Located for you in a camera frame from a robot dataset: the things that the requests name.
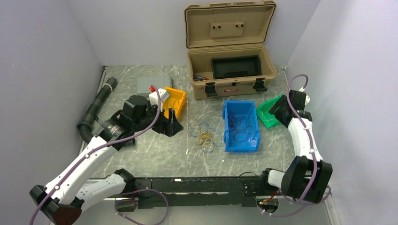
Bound green plastic bin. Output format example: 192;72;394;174
256;95;283;129

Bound blue wires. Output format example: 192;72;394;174
168;98;181;113

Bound blue yellow wire bundle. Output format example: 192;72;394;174
187;121;223;154

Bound purple wire bundle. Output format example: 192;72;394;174
228;114;254;143

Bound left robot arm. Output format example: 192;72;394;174
30;95;183;225

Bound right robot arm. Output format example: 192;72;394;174
261;90;333;203

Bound orange plastic bin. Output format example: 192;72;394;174
163;87;186;119

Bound blue plastic bin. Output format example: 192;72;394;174
222;100;260;153

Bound grey plastic case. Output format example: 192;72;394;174
136;75;173;97

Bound black toolbox tray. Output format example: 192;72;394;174
211;55;261;79

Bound tan plastic toolbox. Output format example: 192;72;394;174
184;0;277;100

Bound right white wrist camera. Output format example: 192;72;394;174
298;88;311;106

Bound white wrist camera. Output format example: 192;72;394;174
149;86;170;108
298;88;311;106

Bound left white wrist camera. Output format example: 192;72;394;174
149;86;170;108

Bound red handled screwdriver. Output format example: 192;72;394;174
193;75;209;81

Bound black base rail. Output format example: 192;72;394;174
104;169;290;209

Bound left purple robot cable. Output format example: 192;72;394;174
29;85;170;225

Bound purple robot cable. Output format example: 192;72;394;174
29;85;170;225
256;74;332;218

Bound black corrugated hose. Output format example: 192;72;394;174
77;77;119;145

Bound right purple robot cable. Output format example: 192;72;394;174
256;74;332;218

